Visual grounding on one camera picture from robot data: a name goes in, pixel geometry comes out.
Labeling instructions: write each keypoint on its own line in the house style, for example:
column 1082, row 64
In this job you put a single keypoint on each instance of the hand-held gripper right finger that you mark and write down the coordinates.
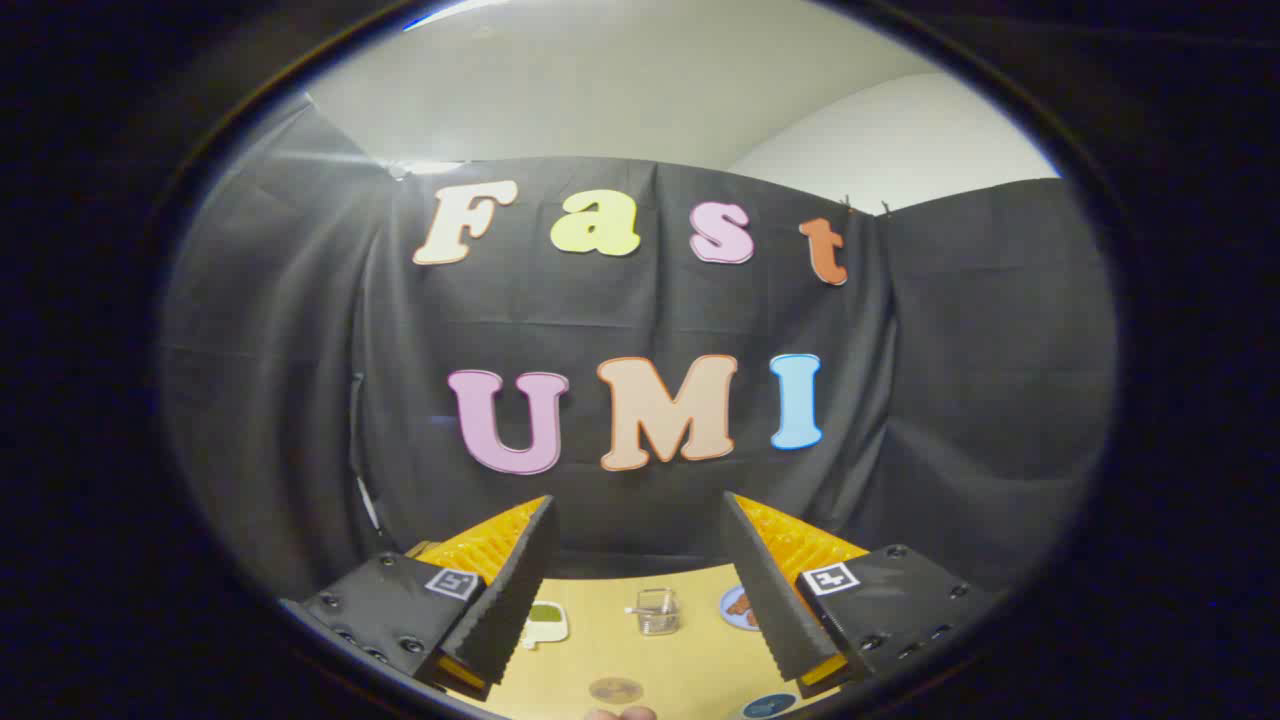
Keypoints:
column 770, row 602

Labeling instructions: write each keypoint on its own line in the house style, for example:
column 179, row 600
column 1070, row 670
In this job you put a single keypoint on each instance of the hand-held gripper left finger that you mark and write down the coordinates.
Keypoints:
column 508, row 602

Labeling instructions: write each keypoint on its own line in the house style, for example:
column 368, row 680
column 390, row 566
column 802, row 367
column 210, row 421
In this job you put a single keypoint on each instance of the blue coaster with brown figure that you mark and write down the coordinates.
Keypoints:
column 738, row 610

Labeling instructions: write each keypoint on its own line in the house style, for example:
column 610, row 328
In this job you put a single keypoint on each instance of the dark blue round coaster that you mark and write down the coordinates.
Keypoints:
column 768, row 707

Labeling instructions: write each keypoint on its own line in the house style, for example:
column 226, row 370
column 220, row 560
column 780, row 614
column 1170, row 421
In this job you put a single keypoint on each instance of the clear glass cup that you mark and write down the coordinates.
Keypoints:
column 656, row 612

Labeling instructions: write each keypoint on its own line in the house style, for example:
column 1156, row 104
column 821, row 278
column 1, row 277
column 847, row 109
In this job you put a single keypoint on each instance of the brown round coaster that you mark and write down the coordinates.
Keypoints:
column 615, row 690

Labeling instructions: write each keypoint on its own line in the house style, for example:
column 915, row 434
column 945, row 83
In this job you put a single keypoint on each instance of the wooden table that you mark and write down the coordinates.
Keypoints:
column 690, row 660

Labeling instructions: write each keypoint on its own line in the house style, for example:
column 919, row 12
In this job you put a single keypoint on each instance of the black backdrop cloth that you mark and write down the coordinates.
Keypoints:
column 620, row 320

